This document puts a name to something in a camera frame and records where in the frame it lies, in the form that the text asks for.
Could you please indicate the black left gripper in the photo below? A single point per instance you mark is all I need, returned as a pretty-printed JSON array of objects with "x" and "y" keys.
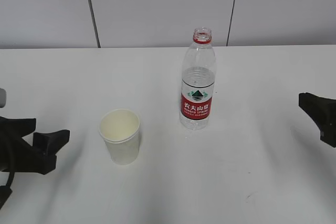
[{"x": 17, "y": 156}]

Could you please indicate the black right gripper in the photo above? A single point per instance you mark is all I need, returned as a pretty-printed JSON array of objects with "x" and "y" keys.
[{"x": 322, "y": 112}]

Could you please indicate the white paper cup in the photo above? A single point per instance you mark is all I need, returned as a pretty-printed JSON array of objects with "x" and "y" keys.
[{"x": 120, "y": 130}]

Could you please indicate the Nongfu Spring water bottle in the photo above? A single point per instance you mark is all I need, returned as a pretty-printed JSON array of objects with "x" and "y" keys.
[{"x": 198, "y": 79}]

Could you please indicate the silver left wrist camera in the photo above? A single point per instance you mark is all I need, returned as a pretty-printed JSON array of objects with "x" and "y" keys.
[{"x": 2, "y": 97}]

